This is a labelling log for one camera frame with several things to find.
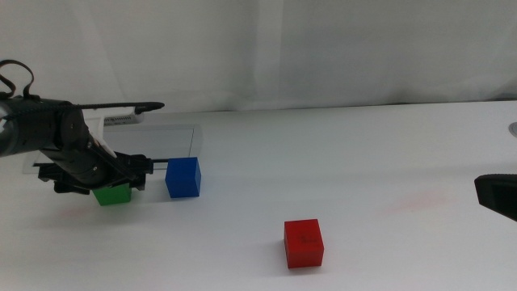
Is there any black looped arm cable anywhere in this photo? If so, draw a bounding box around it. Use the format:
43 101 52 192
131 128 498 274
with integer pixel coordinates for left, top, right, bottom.
0 59 36 100

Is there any green cube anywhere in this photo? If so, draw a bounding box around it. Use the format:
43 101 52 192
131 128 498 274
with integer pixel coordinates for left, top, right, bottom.
92 183 133 207

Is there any red cube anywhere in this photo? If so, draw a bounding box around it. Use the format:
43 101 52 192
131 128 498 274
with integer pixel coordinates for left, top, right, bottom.
284 218 326 270

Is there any white fabric curtain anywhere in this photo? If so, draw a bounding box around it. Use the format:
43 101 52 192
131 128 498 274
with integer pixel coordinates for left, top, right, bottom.
0 0 517 119

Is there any blue cube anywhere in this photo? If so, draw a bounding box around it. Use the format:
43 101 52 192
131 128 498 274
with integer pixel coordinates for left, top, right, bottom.
164 157 202 200

